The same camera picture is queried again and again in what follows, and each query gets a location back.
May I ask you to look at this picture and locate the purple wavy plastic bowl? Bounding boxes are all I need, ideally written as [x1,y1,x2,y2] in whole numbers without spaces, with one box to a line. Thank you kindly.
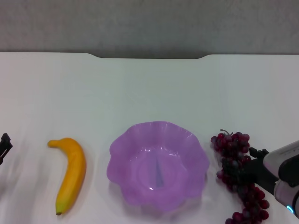
[107,120,210,213]

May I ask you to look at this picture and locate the dark red grape bunch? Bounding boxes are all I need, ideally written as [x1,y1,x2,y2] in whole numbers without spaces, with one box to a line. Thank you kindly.
[210,128,270,224]

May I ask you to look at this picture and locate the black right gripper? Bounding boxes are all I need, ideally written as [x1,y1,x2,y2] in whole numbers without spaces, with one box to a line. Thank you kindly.
[224,147,280,194]

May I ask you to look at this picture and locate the yellow banana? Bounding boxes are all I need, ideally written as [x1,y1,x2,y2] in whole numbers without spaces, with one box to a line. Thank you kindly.
[47,137,87,216]

